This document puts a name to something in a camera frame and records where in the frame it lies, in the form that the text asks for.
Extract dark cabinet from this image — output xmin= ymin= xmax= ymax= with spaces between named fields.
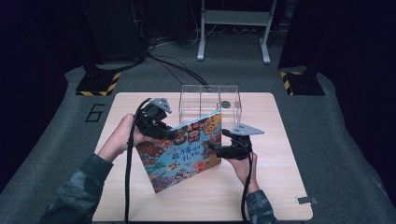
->
xmin=81 ymin=0 xmax=146 ymax=63

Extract colourful picture book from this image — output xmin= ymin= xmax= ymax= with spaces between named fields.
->
xmin=134 ymin=111 xmax=223 ymax=194

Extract grey metal table bracket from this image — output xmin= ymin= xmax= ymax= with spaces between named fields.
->
xmin=294 ymin=196 xmax=319 ymax=206

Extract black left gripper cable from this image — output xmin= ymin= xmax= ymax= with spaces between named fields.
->
xmin=123 ymin=97 xmax=153 ymax=224

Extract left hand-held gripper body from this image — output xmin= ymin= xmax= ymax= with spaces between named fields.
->
xmin=134 ymin=97 xmax=173 ymax=138

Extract person's right hand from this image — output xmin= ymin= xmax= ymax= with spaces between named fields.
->
xmin=225 ymin=151 xmax=262 ymax=194

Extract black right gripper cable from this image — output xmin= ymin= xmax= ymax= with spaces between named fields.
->
xmin=240 ymin=145 xmax=255 ymax=224

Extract black floor cables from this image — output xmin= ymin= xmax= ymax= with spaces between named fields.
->
xmin=145 ymin=49 xmax=208 ymax=87

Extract white metal stand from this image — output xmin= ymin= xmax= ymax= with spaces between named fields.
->
xmin=196 ymin=0 xmax=278 ymax=65

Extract person's left hand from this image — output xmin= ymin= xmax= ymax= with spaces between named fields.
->
xmin=97 ymin=113 xmax=157 ymax=163

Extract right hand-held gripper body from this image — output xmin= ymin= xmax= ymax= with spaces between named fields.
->
xmin=226 ymin=122 xmax=266 ymax=161

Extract clear acrylic book rack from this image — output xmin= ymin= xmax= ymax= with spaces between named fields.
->
xmin=177 ymin=84 xmax=244 ymax=133

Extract black striped stand base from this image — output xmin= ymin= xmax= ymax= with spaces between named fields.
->
xmin=75 ymin=70 xmax=122 ymax=97
xmin=278 ymin=68 xmax=327 ymax=97

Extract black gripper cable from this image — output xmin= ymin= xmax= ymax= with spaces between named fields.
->
xmin=123 ymin=97 xmax=153 ymax=224
xmin=240 ymin=145 xmax=255 ymax=224

